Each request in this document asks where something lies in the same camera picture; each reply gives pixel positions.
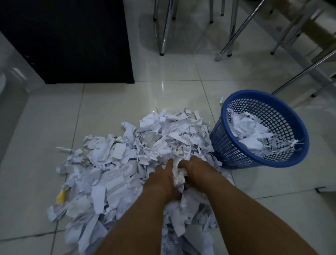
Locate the person's left hand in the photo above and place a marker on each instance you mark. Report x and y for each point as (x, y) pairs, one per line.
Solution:
(162, 181)

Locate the person's right forearm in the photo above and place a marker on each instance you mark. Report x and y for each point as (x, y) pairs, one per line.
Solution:
(249, 223)

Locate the red chrome chair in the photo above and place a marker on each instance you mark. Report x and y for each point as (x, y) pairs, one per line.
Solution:
(164, 39)

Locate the pile of shredded white paper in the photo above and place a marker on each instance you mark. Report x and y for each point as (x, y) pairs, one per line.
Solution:
(118, 163)

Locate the blue plastic mesh wastebasket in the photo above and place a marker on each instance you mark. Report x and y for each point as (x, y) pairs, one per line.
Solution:
(223, 147)

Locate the black table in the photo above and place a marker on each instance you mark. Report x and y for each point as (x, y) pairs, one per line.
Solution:
(65, 39)

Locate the person's left forearm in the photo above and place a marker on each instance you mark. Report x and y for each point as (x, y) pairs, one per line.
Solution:
(136, 226)

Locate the yellow paper scrap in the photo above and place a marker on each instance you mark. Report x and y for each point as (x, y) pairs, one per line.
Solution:
(61, 197)

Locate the black chrome chair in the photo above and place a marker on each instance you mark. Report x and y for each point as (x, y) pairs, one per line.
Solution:
(238, 31)

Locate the person's right hand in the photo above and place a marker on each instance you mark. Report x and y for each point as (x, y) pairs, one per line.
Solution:
(202, 170)

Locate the white tiled floor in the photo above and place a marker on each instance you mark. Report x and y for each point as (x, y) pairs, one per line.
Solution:
(170, 68)

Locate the brown wooden board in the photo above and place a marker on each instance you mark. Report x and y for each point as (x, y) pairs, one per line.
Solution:
(319, 27)

